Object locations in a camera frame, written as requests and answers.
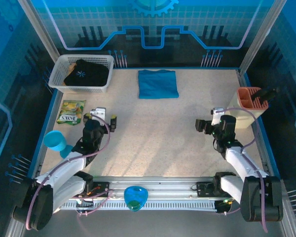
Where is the green yellow snack bag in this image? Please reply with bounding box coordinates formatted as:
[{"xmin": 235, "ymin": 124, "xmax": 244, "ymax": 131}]
[{"xmin": 56, "ymin": 99, "xmax": 87, "ymax": 126}]

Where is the beige utensil holder orange top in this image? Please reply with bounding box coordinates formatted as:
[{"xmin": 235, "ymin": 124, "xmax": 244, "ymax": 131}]
[{"xmin": 228, "ymin": 86, "xmax": 269, "ymax": 129}]

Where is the blue plastic goblet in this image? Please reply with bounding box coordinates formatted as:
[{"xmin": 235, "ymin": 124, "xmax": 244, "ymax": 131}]
[{"xmin": 43, "ymin": 130, "xmax": 74, "ymax": 159}]

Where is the black t-shirt with blue print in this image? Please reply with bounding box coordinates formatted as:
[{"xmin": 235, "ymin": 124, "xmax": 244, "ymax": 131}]
[{"xmin": 63, "ymin": 59, "xmax": 110, "ymax": 87}]

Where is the white plastic mesh basket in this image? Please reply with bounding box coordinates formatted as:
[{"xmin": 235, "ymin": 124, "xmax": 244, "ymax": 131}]
[{"xmin": 48, "ymin": 54, "xmax": 114, "ymax": 94}]

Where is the blue translucent plastic container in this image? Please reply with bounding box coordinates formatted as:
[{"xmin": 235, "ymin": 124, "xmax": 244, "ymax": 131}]
[{"xmin": 124, "ymin": 186, "xmax": 148, "ymax": 212}]

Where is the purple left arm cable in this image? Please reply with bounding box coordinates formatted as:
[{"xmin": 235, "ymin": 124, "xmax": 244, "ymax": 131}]
[{"xmin": 26, "ymin": 113, "xmax": 114, "ymax": 231}]

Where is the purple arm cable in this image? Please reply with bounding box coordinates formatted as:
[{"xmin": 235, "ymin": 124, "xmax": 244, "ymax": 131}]
[
  {"xmin": 222, "ymin": 107, "xmax": 268, "ymax": 234},
  {"xmin": 26, "ymin": 113, "xmax": 114, "ymax": 231}
]

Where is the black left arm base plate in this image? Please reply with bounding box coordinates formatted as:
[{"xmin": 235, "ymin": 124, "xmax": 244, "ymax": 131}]
[{"xmin": 83, "ymin": 181, "xmax": 111, "ymax": 198}]

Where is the black utensil handle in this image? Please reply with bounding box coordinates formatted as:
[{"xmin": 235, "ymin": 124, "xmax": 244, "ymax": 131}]
[{"xmin": 253, "ymin": 86, "xmax": 281, "ymax": 103}]

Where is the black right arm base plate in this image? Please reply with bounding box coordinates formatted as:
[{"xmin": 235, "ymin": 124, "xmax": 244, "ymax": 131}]
[{"xmin": 196, "ymin": 181, "xmax": 227, "ymax": 198}]

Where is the aluminium front rail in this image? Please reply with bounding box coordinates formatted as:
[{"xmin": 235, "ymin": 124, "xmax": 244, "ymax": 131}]
[{"xmin": 4, "ymin": 176, "xmax": 296, "ymax": 237}]

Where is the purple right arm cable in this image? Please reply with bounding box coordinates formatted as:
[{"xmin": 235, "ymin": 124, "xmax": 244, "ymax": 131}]
[{"xmin": 222, "ymin": 107, "xmax": 268, "ymax": 234}]

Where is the white slotted cable duct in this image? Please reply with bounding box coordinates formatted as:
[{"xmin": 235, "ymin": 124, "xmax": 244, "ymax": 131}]
[{"xmin": 60, "ymin": 199, "xmax": 218, "ymax": 210}]

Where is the aluminium frame post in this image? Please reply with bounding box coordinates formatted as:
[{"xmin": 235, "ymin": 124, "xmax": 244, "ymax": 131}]
[
  {"xmin": 17, "ymin": 0, "xmax": 61, "ymax": 60},
  {"xmin": 239, "ymin": 0, "xmax": 287, "ymax": 74}
]

